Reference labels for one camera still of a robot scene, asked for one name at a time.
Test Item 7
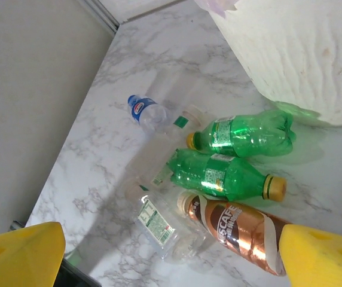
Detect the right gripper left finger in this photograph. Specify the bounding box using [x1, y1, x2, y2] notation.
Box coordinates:
[0, 221, 66, 287]

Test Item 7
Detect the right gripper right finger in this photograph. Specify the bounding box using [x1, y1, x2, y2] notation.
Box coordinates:
[278, 223, 342, 287]

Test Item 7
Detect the green Sprite bottle yellow cap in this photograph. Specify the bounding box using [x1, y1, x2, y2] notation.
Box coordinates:
[167, 147, 288, 203]
[185, 108, 298, 158]

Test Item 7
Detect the clear bottle red-blue oval logo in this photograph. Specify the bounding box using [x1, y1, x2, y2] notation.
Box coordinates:
[127, 94, 168, 133]

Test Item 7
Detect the clear bottle white cap green band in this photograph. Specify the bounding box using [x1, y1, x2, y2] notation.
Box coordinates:
[122, 103, 204, 197]

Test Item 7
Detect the cream plastic waste bin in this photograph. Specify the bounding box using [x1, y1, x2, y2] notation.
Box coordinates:
[209, 0, 342, 129]

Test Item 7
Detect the pink plastic bin liner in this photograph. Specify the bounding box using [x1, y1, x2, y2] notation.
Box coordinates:
[193, 0, 241, 16]

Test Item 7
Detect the bronze Nescafe coffee bottle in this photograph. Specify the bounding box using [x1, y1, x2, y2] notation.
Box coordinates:
[176, 191, 293, 277]

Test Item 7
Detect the clear bottle green-white label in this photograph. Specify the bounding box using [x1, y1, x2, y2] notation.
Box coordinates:
[132, 193, 209, 266]

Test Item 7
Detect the aluminium frame post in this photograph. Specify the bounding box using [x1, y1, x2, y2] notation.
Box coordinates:
[77, 0, 121, 34]

